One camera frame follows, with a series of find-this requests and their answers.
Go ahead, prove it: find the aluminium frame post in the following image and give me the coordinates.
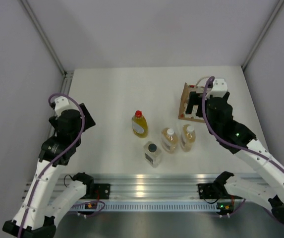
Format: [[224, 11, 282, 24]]
[[18, 0, 66, 76], [241, 0, 284, 72]]

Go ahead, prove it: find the amber bottle white cap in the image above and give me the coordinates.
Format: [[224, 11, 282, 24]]
[[161, 127, 178, 154], [180, 124, 197, 152]]

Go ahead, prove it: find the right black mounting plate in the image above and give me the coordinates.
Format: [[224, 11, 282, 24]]
[[197, 183, 219, 200]]

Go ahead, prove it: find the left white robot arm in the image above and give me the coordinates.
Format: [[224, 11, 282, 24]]
[[2, 93, 95, 238]]

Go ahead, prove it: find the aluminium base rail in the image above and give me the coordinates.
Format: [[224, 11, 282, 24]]
[[21, 173, 269, 199]]

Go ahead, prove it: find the clear square bottle black cap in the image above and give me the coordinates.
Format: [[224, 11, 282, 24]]
[[143, 141, 163, 168]]

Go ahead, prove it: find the yellow bottle red cap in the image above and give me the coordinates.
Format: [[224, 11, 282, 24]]
[[131, 110, 148, 138]]

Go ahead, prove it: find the grey slotted cable duct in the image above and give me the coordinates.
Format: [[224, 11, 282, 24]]
[[70, 201, 230, 212]]

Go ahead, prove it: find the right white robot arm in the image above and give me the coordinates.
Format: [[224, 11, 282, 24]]
[[181, 76, 284, 225]]

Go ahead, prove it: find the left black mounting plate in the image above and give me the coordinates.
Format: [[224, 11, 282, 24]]
[[91, 183, 111, 200]]

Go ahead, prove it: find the right aluminium frame post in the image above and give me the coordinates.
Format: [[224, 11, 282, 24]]
[[241, 0, 284, 72]]

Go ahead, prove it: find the black mounting plate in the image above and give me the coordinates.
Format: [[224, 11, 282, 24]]
[[91, 183, 111, 200], [197, 183, 219, 200]]

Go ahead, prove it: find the left aluminium frame post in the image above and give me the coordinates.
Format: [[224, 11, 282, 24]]
[[18, 0, 66, 76]]

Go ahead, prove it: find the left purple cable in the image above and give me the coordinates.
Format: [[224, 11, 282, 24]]
[[16, 93, 86, 238]]

